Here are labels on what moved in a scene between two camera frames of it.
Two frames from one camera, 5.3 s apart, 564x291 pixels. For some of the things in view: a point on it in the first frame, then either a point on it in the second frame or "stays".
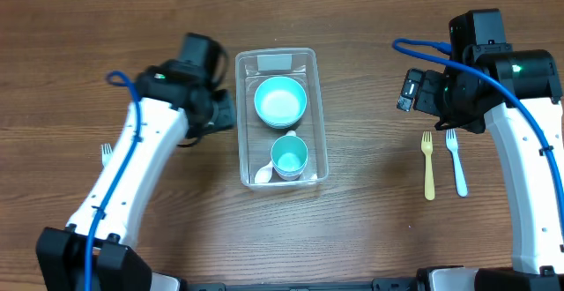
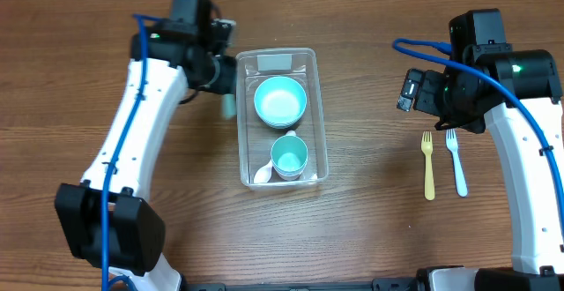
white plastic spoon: x=264 y=174 stays
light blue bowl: x=280 y=101 stays
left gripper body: x=207 y=121 → x=213 y=72
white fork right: x=461 y=181 stays
